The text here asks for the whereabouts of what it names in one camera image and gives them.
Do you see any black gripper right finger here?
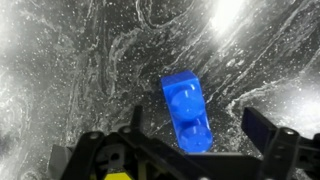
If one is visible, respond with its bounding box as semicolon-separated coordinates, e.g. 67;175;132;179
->
241;107;277;153

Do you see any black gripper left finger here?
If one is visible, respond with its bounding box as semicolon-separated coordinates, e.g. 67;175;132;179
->
130;105;143;131

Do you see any blue two-stud Lego brick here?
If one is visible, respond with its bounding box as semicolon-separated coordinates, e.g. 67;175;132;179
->
161;70;213;153

